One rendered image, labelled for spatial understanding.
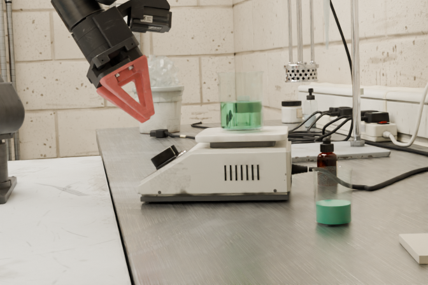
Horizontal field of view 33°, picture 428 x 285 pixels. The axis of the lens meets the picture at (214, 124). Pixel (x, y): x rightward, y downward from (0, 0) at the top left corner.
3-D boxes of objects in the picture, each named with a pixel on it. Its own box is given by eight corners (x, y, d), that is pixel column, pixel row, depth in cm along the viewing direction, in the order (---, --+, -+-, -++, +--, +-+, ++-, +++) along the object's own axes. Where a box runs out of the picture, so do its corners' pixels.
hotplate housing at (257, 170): (137, 204, 95) (134, 144, 94) (156, 187, 108) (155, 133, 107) (308, 202, 92) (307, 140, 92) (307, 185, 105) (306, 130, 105)
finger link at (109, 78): (165, 110, 102) (129, 54, 102) (174, 100, 95) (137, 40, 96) (124, 135, 100) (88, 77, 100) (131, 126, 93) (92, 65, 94)
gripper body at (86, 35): (131, 65, 104) (104, 21, 104) (142, 46, 94) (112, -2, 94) (92, 88, 102) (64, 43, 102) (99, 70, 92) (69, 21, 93)
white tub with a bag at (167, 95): (127, 132, 203) (124, 55, 202) (175, 128, 209) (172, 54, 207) (142, 135, 190) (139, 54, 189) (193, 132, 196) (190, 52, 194)
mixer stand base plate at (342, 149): (233, 165, 128) (232, 159, 128) (213, 152, 147) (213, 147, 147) (393, 156, 133) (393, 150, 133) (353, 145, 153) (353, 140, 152)
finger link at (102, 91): (164, 111, 103) (128, 55, 103) (173, 102, 96) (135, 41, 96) (123, 135, 101) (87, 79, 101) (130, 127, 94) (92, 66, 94)
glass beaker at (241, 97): (209, 135, 99) (207, 72, 98) (247, 131, 102) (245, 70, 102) (239, 138, 93) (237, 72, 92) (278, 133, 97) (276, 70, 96)
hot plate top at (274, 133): (193, 142, 94) (193, 135, 94) (206, 133, 106) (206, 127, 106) (286, 140, 93) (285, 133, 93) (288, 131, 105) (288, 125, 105)
